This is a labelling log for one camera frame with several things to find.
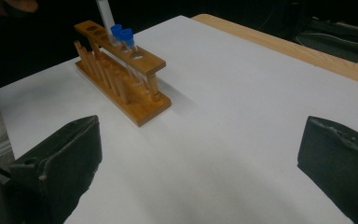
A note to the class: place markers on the wooden test tube rack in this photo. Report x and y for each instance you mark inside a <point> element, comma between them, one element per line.
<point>136,105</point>

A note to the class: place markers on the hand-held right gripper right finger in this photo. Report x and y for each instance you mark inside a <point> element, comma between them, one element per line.
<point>341,168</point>

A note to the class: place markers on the blue cap test tube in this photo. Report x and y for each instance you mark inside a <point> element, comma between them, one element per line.
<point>116,30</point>
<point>127,35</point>

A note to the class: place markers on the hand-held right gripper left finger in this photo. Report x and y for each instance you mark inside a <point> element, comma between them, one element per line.
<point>62,161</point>

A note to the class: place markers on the white table mat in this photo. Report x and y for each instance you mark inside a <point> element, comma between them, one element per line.
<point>230,124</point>

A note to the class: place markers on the orange cap test tube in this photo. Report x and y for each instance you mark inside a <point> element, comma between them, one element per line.
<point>105,15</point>

